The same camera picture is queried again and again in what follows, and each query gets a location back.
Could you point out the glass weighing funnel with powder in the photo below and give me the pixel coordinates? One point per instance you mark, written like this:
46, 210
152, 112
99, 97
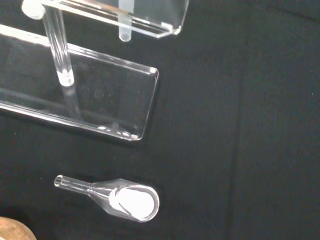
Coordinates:
135, 203

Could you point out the black bench cloth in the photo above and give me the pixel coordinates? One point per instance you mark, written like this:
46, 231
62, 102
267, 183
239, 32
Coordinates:
250, 125

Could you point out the clear acrylic funnel stand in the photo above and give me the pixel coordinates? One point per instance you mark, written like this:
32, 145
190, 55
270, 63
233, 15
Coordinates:
112, 100

